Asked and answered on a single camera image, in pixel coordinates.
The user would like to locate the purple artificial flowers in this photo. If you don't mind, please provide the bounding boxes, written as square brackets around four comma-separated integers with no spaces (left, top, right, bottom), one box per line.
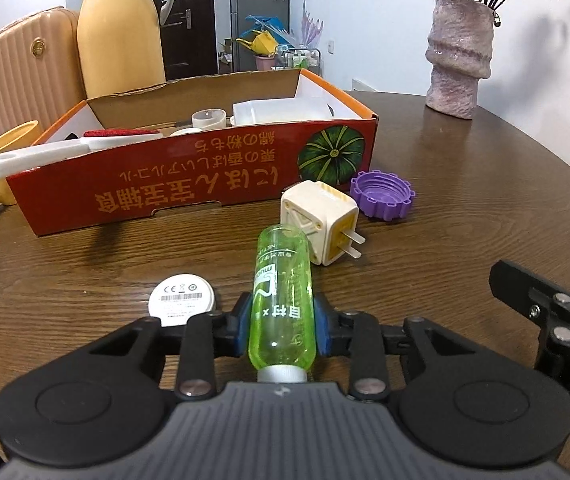
[297,2,326,48]

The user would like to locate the orange ribbed suitcase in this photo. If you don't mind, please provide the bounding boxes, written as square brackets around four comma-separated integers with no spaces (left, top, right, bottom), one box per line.
[0,7,86,146]

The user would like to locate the cream plug adapter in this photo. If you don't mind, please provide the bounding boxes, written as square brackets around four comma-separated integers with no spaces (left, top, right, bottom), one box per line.
[280,181,366,266]

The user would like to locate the red and white lint brush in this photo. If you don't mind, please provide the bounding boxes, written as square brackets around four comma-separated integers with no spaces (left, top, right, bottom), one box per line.
[0,129,164,181]

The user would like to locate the dark entrance door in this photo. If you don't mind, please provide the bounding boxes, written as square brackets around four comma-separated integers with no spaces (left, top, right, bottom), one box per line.
[157,0,218,81]

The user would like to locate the blue plastic frame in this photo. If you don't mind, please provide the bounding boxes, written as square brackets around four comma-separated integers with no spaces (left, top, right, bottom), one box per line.
[245,14,290,46]

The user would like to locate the pink ceramic vase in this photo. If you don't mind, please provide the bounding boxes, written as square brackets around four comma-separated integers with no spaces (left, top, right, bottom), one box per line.
[425,0,496,120]

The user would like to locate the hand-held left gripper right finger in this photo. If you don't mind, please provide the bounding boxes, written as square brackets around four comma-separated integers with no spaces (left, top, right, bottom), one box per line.
[313,294,480,401]

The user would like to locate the grey refrigerator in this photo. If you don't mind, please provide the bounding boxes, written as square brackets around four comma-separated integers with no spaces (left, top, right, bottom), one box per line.
[229,0,293,72]

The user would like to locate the yellow mug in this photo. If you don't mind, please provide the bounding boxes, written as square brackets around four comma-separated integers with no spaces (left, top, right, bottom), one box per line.
[0,120,43,216]

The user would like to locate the green plastic bottle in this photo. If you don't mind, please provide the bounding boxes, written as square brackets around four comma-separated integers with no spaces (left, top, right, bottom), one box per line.
[248,225,318,385]

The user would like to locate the yellow thermos jug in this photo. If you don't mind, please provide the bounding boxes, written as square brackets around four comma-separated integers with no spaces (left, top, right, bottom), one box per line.
[77,0,176,100]

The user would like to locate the red cardboard box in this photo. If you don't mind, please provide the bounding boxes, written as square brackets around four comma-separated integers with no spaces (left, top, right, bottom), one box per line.
[4,69,380,237]

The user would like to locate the cardboard boxes on floor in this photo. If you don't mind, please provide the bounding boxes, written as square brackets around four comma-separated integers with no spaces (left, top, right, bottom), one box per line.
[217,37,236,76]

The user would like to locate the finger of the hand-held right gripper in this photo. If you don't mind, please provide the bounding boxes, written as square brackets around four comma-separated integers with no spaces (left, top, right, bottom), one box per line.
[489,259,570,346]

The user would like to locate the white round disc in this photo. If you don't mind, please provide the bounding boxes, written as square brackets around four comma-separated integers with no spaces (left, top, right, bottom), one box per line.
[149,275,216,328]

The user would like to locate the yellow watering can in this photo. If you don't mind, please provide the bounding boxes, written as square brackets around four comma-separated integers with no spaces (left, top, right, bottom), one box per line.
[236,30,278,58]

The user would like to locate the purple ridged cap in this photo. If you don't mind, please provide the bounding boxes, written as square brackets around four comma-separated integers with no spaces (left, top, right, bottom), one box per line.
[350,170,417,222]

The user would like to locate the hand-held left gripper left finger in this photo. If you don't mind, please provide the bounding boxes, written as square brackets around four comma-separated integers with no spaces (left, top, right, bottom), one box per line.
[82,292,254,401]

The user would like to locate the metal storage rack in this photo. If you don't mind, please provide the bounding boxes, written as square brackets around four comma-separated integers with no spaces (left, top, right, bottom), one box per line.
[274,45,322,75]

